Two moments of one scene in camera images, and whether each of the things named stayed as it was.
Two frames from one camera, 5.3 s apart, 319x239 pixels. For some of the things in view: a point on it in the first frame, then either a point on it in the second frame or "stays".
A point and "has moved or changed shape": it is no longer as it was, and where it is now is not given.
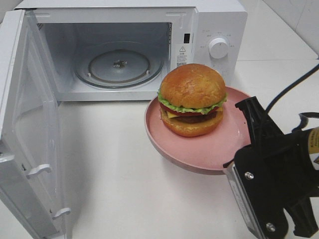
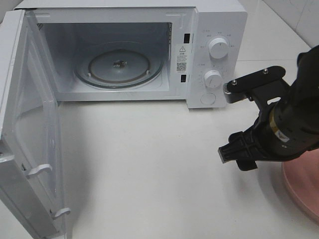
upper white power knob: [218, 48] stays
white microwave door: [33, 203] stays
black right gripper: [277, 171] to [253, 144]
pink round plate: [207, 153] has moved or changed shape
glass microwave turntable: [119, 64] stays
